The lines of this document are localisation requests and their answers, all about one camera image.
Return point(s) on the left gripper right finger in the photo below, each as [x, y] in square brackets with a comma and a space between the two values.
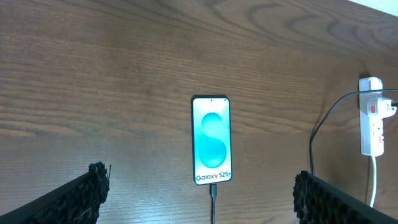
[316, 201]

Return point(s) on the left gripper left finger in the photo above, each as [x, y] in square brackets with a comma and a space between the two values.
[77, 201]

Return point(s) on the blue Galaxy smartphone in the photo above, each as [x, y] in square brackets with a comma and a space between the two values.
[211, 139]

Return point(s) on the white power strip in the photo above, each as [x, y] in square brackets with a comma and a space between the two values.
[373, 108]

